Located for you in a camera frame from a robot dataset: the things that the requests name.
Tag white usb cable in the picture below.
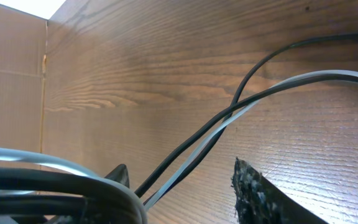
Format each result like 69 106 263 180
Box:
0 69 358 224

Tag black usb cable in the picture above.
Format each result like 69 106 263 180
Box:
0 32 358 224

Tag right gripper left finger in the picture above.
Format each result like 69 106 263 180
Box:
51 163 131 224

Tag cardboard panel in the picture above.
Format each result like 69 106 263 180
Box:
0 6 47 152

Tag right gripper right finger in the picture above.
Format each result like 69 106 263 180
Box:
232 159 326 224

